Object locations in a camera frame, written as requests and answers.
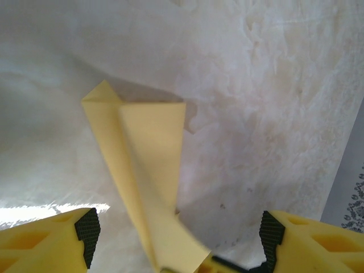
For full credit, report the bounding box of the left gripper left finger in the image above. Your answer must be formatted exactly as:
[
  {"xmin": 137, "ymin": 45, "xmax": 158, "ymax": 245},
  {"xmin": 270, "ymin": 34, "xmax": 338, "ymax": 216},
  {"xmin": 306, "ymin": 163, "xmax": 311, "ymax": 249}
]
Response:
[{"xmin": 0, "ymin": 207, "xmax": 102, "ymax": 273}]

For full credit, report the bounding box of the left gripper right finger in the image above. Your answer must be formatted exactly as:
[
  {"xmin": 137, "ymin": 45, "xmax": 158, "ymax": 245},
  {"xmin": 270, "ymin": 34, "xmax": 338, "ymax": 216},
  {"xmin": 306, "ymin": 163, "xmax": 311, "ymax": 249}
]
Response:
[{"xmin": 258, "ymin": 209, "xmax": 364, "ymax": 273}]

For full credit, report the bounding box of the yellow square paper sheet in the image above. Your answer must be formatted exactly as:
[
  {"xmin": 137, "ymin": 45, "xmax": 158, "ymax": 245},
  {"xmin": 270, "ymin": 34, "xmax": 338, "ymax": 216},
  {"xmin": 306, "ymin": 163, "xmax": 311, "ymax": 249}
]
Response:
[{"xmin": 81, "ymin": 79, "xmax": 213, "ymax": 273}]

